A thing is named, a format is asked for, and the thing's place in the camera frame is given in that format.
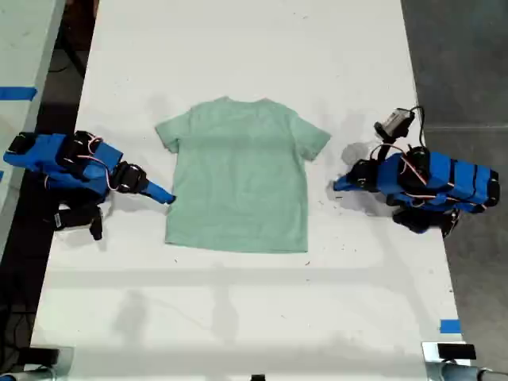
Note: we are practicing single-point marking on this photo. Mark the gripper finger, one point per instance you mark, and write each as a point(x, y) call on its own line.
point(156, 189)
point(349, 186)
point(350, 178)
point(155, 197)

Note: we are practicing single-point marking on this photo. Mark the pale green T-shirt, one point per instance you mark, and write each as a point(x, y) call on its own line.
point(238, 178)

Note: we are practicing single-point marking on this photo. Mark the long blue tape strip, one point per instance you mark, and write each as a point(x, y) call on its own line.
point(16, 93)

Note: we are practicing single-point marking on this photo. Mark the grey side table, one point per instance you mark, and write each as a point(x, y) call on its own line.
point(24, 47)

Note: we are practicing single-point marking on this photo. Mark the short blue tape strip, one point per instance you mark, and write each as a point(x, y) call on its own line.
point(450, 326)

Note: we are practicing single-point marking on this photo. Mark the small black box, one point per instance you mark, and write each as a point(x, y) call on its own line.
point(43, 355)
point(456, 351)

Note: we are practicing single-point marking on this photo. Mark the silver metal tube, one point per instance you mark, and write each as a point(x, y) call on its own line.
point(452, 374)

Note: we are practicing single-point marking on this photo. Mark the short black camera stalk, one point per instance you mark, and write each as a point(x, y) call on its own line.
point(383, 148)

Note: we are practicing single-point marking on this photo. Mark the black camera box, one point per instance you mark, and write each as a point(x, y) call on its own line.
point(75, 218)
point(395, 121)

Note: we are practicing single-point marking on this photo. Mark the silver metal bracket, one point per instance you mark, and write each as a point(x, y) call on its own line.
point(428, 357)
point(66, 357)

